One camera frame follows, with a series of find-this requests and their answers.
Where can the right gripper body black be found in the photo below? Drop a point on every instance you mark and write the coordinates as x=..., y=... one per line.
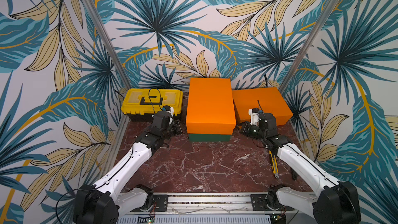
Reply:
x=249, y=130

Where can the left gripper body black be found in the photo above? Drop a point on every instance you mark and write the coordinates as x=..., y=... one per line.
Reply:
x=173, y=129

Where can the large orange shoebox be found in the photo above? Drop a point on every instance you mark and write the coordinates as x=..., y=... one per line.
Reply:
x=210, y=107

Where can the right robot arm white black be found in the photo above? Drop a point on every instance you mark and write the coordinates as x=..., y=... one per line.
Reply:
x=331, y=200

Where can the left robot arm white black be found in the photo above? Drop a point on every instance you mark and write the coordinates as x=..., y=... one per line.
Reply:
x=103, y=202

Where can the yellow black toolbox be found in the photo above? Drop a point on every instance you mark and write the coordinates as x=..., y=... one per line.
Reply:
x=141, y=104

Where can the green shoebox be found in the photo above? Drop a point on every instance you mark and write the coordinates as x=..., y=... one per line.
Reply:
x=209, y=137

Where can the yellow utility knife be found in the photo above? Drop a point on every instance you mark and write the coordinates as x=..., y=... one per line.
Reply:
x=274, y=165

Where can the red pipe wrench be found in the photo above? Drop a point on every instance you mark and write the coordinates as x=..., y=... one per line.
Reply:
x=293, y=173

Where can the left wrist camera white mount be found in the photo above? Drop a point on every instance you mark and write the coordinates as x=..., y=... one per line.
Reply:
x=168, y=109

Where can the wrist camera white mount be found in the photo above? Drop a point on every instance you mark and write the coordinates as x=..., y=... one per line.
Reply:
x=254, y=116
x=168, y=109

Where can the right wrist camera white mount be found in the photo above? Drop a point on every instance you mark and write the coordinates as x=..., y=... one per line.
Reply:
x=254, y=116

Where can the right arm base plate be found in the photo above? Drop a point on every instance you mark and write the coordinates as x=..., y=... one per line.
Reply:
x=263, y=202

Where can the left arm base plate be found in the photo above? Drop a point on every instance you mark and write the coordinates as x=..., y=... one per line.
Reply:
x=158, y=203

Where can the front aluminium rail frame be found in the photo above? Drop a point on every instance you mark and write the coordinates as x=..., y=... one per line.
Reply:
x=221, y=203

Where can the white slotted cable duct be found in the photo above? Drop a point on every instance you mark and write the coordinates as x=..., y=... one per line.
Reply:
x=196, y=219

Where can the left aluminium corner post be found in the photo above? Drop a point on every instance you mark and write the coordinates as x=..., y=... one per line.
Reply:
x=98, y=24

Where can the aluminium corner post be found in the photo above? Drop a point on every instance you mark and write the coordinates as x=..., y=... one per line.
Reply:
x=98, y=24
x=324, y=15

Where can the right aluminium corner post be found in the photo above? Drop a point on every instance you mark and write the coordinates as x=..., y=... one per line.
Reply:
x=324, y=15

